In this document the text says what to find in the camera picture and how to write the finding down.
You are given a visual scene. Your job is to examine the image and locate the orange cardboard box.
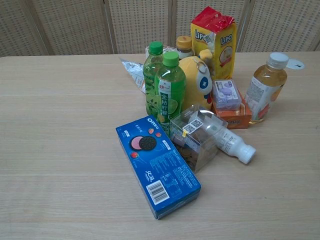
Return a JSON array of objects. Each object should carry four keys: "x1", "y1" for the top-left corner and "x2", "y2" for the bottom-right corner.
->
[{"x1": 212, "y1": 95, "x2": 253, "y2": 130}]

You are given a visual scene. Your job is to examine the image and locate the woven wooden folding screen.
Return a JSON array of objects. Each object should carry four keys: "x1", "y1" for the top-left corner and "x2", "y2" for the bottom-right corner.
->
[{"x1": 0, "y1": 0, "x2": 320, "y2": 58}]

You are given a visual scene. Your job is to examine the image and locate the blue Oreo cookie box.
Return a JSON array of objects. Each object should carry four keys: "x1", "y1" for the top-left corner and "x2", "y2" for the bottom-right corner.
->
[{"x1": 115, "y1": 115, "x2": 202, "y2": 220}]

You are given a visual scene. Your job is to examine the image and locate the clear plastic cookie box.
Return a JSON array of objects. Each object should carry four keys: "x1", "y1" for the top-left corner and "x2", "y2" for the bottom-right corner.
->
[{"x1": 169, "y1": 104, "x2": 229, "y2": 174}]

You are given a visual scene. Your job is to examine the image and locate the yellow red Lipo cracker bag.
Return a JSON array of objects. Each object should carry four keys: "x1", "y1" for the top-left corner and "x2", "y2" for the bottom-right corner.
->
[{"x1": 190, "y1": 6, "x2": 238, "y2": 81}]

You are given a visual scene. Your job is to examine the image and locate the white milk bottle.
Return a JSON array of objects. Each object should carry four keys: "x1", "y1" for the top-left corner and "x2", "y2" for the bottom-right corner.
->
[{"x1": 206, "y1": 122, "x2": 257, "y2": 165}]

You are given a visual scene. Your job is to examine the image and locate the green bottle lime label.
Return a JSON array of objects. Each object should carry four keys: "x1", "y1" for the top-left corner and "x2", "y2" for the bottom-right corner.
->
[{"x1": 153, "y1": 51, "x2": 187, "y2": 136}]

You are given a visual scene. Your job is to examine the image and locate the green bottle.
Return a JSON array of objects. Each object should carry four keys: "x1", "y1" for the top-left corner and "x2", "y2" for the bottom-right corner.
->
[{"x1": 142, "y1": 41, "x2": 165, "y2": 119}]

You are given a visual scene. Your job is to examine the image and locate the yellow plush toy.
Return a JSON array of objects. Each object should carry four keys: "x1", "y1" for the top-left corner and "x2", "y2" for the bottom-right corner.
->
[{"x1": 179, "y1": 48, "x2": 217, "y2": 111}]

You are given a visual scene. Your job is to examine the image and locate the small purple plastic box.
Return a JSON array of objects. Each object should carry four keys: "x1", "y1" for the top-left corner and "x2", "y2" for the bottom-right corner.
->
[{"x1": 212, "y1": 78, "x2": 243, "y2": 111}]

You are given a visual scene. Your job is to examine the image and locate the orange juice bottle white cap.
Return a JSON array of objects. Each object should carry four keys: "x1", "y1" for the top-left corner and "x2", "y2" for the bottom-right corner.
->
[{"x1": 244, "y1": 52, "x2": 289, "y2": 125}]

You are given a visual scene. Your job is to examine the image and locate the brown jar yellow lid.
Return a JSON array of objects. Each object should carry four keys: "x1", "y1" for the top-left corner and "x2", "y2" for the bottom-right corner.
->
[{"x1": 175, "y1": 35, "x2": 195, "y2": 61}]

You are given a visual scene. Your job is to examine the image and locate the silver snack bag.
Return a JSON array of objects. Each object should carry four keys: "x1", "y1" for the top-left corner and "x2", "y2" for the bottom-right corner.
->
[{"x1": 119, "y1": 56, "x2": 147, "y2": 95}]

